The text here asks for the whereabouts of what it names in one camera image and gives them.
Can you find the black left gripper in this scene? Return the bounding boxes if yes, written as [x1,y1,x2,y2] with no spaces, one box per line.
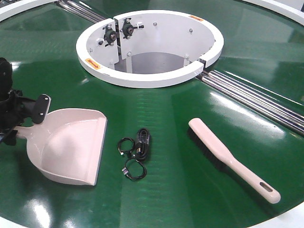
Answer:
[0,90,51,145]

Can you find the beige plastic dustpan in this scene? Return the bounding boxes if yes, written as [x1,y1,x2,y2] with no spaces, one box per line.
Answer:
[15,108,107,186]

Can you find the small black wire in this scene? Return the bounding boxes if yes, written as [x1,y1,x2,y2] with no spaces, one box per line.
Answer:
[122,158,147,181]
[117,137,135,157]

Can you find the black USB cable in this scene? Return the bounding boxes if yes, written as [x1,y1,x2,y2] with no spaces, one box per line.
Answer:
[133,128,152,163]

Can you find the beige hand brush black bristles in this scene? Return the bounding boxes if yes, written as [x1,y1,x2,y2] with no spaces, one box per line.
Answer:
[188,118,281,204]

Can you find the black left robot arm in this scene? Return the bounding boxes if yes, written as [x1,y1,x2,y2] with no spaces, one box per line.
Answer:
[0,57,51,146]

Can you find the orange warning sticker front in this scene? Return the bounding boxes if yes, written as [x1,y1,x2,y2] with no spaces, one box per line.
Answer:
[86,58,101,70]

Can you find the orange warning sticker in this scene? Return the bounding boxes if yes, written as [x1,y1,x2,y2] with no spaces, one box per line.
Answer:
[190,15,204,21]
[86,58,101,70]

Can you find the white outer rim top left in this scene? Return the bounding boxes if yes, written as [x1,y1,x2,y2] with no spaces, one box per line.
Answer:
[0,0,55,21]

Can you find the white rim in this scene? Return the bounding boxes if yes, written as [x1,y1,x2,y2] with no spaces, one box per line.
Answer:
[0,0,55,21]
[246,0,304,21]

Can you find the left black bearing block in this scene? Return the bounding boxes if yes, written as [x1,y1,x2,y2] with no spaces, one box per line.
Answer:
[103,24,117,46]

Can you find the black bearing block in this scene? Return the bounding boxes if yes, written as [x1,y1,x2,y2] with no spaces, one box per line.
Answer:
[103,24,117,46]
[121,18,144,39]

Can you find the steel rollers top left gap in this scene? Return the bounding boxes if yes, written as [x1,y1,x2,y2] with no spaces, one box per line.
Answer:
[56,0,106,23]

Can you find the right black bearing block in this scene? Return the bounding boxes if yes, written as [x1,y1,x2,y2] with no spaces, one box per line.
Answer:
[121,18,144,39]

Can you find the orange warning sticker back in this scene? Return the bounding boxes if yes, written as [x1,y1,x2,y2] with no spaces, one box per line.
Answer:
[190,15,204,21]

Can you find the white outer rim top right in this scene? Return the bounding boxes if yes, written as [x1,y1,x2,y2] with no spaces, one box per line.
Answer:
[246,0,304,21]

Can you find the white central conveyor hub ring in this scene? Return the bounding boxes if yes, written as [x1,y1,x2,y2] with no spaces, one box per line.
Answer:
[76,9,224,89]

